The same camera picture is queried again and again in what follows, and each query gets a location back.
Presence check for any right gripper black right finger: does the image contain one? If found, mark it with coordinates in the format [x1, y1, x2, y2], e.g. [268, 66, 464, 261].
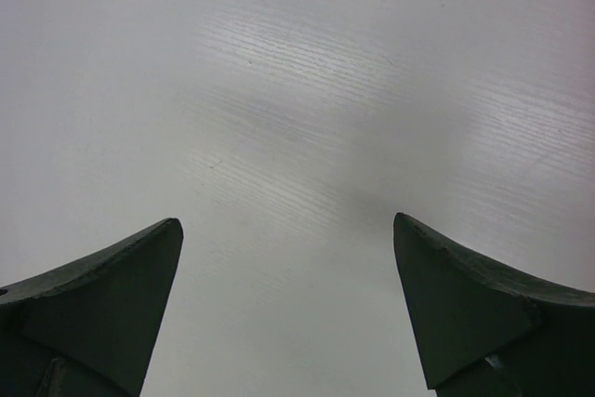
[393, 213, 594, 396]

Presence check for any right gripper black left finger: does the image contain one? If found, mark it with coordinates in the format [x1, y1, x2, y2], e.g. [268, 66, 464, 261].
[1, 218, 183, 396]

